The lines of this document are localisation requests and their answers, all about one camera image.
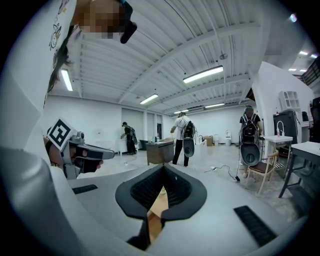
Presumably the person's white printed t-shirt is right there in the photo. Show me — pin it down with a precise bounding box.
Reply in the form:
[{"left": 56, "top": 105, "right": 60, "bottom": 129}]
[{"left": 0, "top": 0, "right": 79, "bottom": 177}]

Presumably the wooden drawer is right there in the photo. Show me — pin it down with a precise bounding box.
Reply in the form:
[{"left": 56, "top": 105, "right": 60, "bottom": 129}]
[{"left": 146, "top": 186, "right": 168, "bottom": 241}]

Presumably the grey metal table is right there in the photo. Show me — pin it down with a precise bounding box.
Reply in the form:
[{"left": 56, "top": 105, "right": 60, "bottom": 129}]
[{"left": 278, "top": 141, "right": 320, "bottom": 200}]

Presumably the person's left hand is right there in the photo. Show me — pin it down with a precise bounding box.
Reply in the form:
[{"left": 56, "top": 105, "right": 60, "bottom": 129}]
[{"left": 70, "top": 146, "right": 105, "bottom": 174}]

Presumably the white curved faucet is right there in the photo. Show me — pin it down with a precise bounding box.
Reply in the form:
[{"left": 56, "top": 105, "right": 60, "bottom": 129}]
[{"left": 276, "top": 120, "right": 286, "bottom": 137}]

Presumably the black head-worn camera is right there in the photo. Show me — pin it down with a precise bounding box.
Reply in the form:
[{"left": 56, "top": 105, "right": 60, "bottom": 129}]
[{"left": 119, "top": 0, "right": 139, "bottom": 45}]

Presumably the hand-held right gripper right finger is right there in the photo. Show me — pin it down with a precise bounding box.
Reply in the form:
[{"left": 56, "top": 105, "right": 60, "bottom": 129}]
[{"left": 149, "top": 163, "right": 309, "bottom": 256}]

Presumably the white arched-door cabinet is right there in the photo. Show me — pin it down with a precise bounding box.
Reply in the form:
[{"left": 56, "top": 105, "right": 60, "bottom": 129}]
[{"left": 278, "top": 90, "right": 301, "bottom": 112}]

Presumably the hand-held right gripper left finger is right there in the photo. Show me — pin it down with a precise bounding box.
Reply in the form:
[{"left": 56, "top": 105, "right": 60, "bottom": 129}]
[{"left": 49, "top": 163, "right": 165, "bottom": 256}]

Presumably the person's head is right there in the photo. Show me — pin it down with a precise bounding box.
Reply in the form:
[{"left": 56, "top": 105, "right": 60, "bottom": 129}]
[{"left": 71, "top": 0, "right": 127, "bottom": 40}]

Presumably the white vanity unit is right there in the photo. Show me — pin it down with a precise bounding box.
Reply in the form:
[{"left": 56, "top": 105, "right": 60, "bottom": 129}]
[{"left": 115, "top": 138, "right": 130, "bottom": 157}]

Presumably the black cable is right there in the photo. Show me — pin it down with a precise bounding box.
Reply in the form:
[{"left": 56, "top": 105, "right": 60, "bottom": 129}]
[{"left": 203, "top": 164, "right": 242, "bottom": 183}]

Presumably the wooden chair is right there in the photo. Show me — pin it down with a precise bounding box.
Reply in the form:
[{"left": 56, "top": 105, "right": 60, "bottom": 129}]
[{"left": 245, "top": 149, "right": 280, "bottom": 196}]

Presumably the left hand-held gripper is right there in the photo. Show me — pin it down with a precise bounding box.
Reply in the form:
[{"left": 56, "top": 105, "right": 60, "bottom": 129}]
[{"left": 46, "top": 117, "right": 116, "bottom": 180}]

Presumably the person's left forearm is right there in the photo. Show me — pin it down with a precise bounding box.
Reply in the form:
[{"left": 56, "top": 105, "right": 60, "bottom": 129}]
[{"left": 43, "top": 136, "right": 65, "bottom": 168}]

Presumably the black fridge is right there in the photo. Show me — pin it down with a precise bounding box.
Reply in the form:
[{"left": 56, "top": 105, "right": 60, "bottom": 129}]
[{"left": 272, "top": 110, "right": 300, "bottom": 138}]

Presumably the grey hanging pod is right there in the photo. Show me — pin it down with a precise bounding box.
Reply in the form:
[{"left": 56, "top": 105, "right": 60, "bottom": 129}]
[
  {"left": 183, "top": 138, "right": 196, "bottom": 158},
  {"left": 240, "top": 142, "right": 262, "bottom": 167}
]

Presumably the white sink stand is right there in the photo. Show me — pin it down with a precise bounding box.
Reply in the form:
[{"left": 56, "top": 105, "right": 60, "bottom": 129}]
[{"left": 264, "top": 134, "right": 294, "bottom": 180}]

